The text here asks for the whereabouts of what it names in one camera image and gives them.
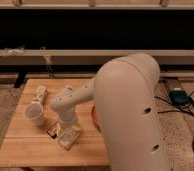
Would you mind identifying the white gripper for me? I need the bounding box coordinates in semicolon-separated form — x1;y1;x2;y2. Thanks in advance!
56;115;78;137

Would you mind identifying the white sponge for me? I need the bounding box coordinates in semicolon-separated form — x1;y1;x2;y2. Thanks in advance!
58;125;83;150

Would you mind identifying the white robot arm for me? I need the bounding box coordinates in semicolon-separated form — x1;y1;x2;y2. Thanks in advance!
50;53;170;171

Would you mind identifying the brown black snack bar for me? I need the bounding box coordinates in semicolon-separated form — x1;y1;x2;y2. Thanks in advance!
47;123;57;139

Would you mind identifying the white plastic cup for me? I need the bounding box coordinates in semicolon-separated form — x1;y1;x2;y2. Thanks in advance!
23;102;45;126

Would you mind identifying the orange bowl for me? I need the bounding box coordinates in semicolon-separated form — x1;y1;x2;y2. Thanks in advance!
91;106;101;132

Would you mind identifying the white crumpled wrapper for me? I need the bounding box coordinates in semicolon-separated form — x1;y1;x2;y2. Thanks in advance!
32;85;47;104

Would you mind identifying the blue power adapter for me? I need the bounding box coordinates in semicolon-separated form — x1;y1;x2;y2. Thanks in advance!
169;89;190;106

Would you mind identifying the wooden shelf rail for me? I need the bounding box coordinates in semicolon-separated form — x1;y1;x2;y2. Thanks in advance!
0;50;194;65

